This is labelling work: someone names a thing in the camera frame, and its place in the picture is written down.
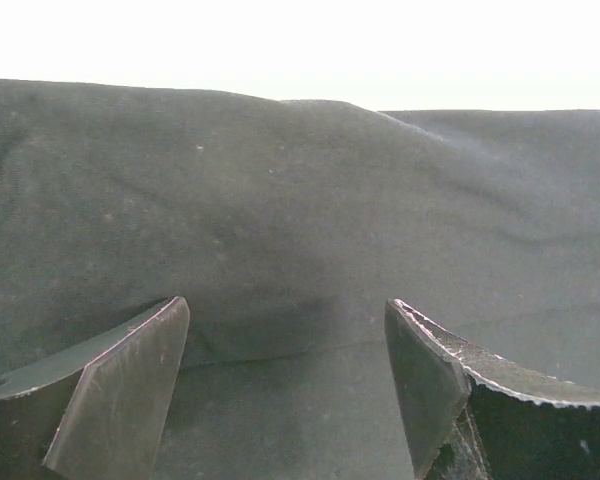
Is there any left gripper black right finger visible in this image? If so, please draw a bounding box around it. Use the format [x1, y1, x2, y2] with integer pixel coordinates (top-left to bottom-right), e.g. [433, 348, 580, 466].
[384, 299, 600, 479]

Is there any black t shirt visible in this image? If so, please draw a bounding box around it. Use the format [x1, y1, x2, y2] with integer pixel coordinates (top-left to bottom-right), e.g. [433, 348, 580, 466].
[0, 80, 600, 479]

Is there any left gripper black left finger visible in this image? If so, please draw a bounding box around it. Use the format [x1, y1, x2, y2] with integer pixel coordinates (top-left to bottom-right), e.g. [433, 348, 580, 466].
[0, 297, 190, 480]

